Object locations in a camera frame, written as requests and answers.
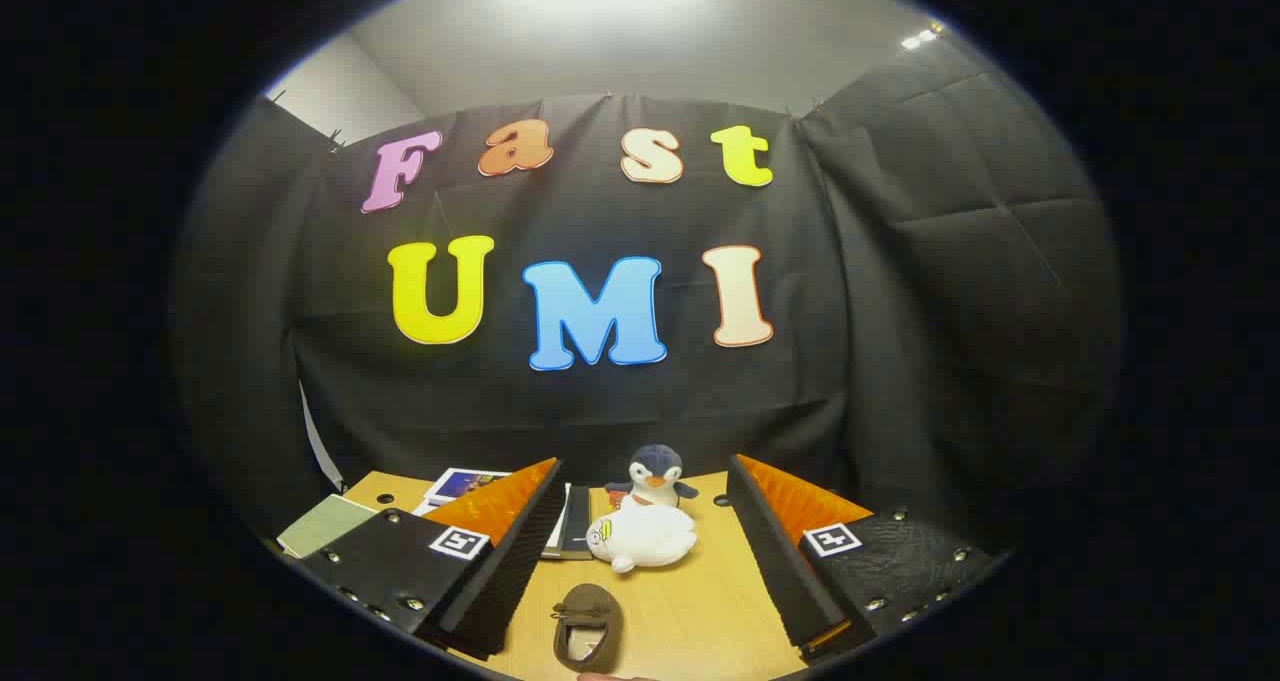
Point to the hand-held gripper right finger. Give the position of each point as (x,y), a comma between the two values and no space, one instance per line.
(775,561)

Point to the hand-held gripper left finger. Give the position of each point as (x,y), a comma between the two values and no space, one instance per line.
(510,571)

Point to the brown fuzzy shoe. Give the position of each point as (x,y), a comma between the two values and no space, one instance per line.
(590,601)

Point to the pale green fabric storage box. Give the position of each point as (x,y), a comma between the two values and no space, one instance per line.
(325,524)

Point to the black notebook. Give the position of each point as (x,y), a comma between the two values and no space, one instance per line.
(576,521)

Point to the book with blue photo cover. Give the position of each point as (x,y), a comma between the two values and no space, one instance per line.
(462,483)

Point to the white seal plush toy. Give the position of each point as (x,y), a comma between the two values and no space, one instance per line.
(645,536)

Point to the penguin plush toy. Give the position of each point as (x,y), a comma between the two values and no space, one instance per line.
(655,466)

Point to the small ceiling spot lamp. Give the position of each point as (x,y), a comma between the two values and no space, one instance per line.
(918,39)

